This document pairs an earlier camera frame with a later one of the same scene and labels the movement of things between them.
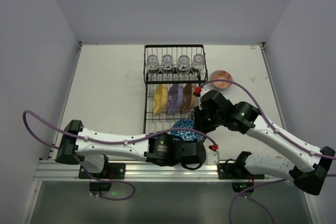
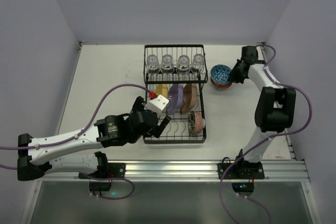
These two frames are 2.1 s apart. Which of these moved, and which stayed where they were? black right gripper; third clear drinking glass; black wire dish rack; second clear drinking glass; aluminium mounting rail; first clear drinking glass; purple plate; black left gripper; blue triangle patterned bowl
Moved: blue triangle patterned bowl; black left gripper; black right gripper
Stayed: purple plate; aluminium mounting rail; second clear drinking glass; third clear drinking glass; black wire dish rack; first clear drinking glass
